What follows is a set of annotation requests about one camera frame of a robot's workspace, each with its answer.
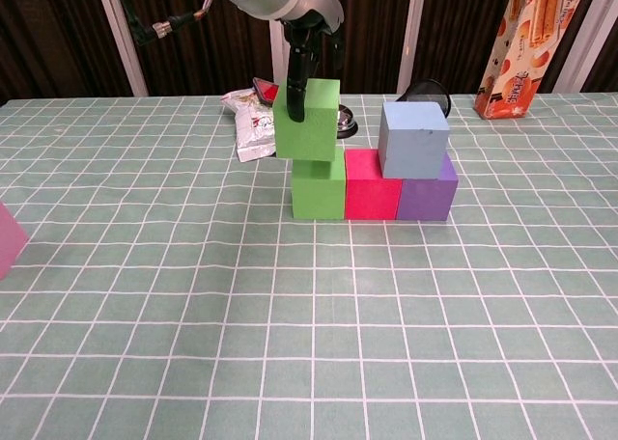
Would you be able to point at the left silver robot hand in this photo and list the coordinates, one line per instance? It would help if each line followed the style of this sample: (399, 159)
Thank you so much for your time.
(314, 1)

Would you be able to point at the green foam cube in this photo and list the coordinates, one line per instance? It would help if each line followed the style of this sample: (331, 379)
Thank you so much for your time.
(314, 131)
(318, 194)

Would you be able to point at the light blue foam cube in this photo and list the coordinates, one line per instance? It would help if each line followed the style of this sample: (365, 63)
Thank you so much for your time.
(412, 150)

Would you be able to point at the magenta foam cube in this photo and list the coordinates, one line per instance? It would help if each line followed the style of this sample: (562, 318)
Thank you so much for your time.
(369, 196)

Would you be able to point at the purple foam cube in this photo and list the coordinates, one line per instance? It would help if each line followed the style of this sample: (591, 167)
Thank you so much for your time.
(425, 199)

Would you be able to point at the red ink pad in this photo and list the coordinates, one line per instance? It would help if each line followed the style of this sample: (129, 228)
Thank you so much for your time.
(265, 91)

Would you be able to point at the silver call bell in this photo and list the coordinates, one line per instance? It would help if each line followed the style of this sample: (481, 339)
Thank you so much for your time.
(346, 124)

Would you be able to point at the dark pleated curtain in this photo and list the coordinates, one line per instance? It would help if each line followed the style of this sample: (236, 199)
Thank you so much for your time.
(203, 63)

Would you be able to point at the white snack bag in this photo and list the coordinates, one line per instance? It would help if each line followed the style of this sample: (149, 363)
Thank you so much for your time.
(253, 131)

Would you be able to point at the black mesh pen holder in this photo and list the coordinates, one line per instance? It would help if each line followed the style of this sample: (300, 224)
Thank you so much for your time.
(427, 90)

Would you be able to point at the orange biscuit box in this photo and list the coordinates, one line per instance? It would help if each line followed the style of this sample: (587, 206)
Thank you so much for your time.
(526, 49)

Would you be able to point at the green checkered tablecloth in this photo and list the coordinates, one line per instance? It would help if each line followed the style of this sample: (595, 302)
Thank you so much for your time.
(309, 338)

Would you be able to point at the light pink foam cube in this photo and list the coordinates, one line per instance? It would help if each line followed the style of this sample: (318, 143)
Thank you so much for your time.
(9, 242)

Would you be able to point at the white frame post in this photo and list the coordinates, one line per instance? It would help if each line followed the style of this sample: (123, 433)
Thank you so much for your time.
(277, 54)
(123, 49)
(591, 35)
(412, 35)

